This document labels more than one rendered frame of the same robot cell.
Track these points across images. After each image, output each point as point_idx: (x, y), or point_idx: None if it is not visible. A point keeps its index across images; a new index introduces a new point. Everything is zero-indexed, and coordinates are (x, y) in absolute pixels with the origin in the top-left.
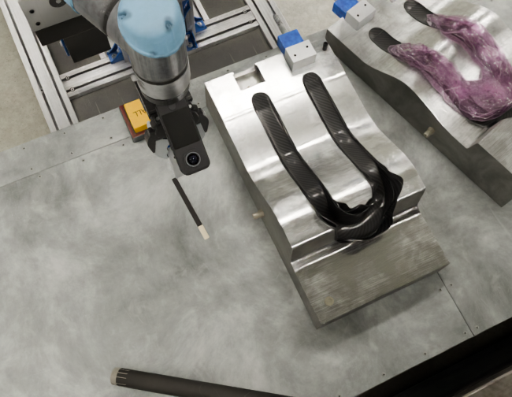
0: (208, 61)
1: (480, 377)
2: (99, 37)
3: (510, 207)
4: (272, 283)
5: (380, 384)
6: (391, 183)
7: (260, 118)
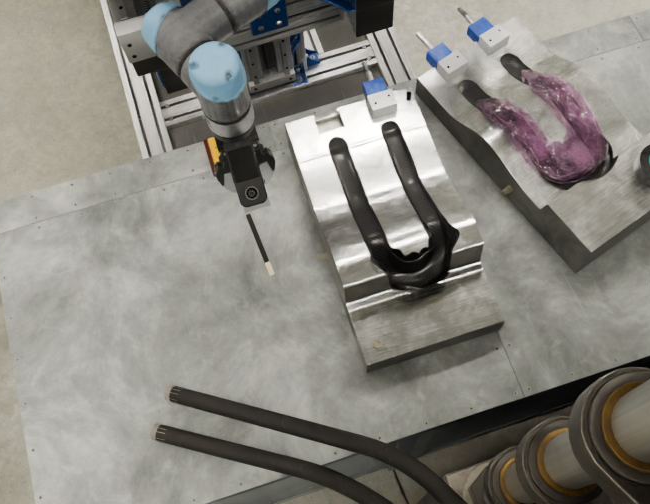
0: (317, 99)
1: None
2: None
3: (584, 274)
4: (329, 324)
5: None
6: (448, 235)
7: (334, 162)
